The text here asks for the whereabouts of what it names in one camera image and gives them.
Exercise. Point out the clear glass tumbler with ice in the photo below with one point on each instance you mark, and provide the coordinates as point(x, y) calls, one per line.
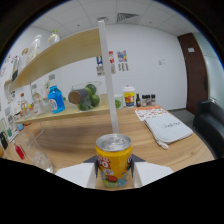
point(38, 156)

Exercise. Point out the yellow cup white lid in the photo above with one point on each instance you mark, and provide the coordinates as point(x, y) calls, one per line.
point(129, 96)

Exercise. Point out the blue liquid bottle silver cap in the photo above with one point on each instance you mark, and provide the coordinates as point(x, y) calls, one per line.
point(56, 101)

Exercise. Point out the orange white paper sheet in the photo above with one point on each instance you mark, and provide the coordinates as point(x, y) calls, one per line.
point(150, 112)

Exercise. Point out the white mug green print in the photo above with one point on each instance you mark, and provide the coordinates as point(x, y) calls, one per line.
point(118, 101)

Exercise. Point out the small spice jar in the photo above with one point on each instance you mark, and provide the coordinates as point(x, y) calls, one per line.
point(153, 99)
point(148, 100)
point(144, 101)

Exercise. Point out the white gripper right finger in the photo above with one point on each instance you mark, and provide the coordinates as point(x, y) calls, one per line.
point(150, 172)

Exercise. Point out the yellow drink can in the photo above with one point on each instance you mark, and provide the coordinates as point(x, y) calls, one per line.
point(113, 163)

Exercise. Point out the multicolour wall poster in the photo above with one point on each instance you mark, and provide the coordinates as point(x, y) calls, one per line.
point(122, 58)

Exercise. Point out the tall glass jar cork lid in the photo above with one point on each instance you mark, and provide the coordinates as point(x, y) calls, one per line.
point(24, 55)

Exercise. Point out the dark sauce bottle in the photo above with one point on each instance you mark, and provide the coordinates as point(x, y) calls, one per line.
point(138, 101)

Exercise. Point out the black silver foil bag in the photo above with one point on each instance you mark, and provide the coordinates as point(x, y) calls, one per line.
point(15, 68)

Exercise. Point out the blue wall poster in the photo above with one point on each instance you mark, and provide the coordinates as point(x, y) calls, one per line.
point(100, 65)

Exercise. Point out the black kettle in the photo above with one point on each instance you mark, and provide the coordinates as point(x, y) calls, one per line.
point(3, 140)

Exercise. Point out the ceiling air vent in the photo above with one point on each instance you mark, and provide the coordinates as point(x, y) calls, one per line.
point(128, 18)

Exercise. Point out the black armchair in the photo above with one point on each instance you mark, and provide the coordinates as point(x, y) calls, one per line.
point(210, 126)

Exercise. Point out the lime jar with cork lid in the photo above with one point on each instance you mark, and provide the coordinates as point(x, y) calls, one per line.
point(90, 96)

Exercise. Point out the white frame wooden shelf rack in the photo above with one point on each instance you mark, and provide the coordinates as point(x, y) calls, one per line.
point(63, 53)

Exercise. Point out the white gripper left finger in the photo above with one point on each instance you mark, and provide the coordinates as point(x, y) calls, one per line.
point(78, 173)

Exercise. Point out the clear bottle red label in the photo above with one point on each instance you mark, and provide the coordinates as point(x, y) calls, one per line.
point(37, 106)

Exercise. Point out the red wall poster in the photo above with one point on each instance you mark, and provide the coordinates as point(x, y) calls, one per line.
point(112, 61)

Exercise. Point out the brown door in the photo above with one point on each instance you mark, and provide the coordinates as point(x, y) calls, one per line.
point(195, 76)

